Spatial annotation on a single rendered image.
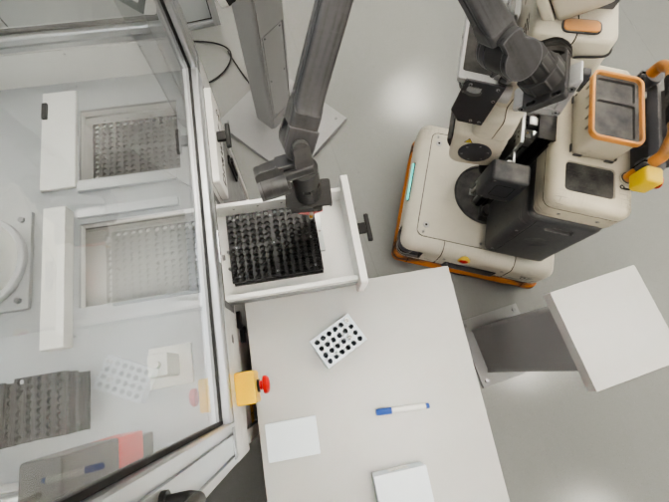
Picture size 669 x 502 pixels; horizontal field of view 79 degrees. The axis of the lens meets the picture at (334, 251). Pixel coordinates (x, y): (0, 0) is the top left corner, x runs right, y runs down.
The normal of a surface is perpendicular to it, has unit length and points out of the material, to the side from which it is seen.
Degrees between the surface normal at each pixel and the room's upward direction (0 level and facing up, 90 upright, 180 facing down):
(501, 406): 0
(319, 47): 55
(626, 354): 0
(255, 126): 5
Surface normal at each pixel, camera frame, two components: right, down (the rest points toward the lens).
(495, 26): 0.09, 0.52
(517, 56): 0.28, 0.61
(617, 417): 0.04, -0.29
